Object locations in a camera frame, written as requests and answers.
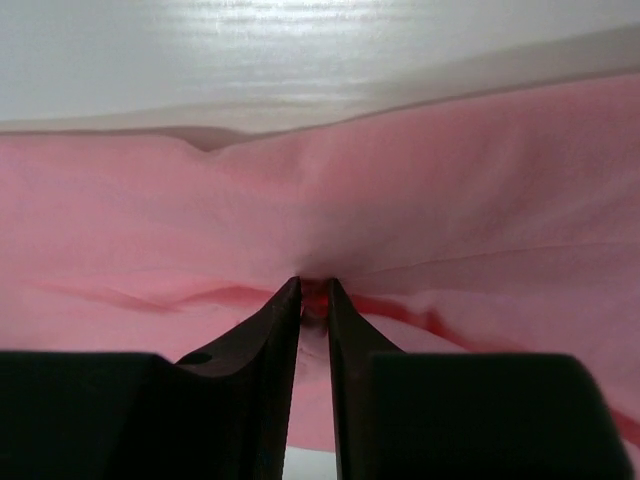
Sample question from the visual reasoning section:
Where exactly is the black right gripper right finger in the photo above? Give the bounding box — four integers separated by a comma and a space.
328, 280, 634, 479

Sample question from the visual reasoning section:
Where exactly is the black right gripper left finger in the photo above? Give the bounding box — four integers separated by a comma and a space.
1, 278, 302, 479

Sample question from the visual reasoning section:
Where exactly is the pink t shirt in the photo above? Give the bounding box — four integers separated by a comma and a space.
1, 75, 639, 452

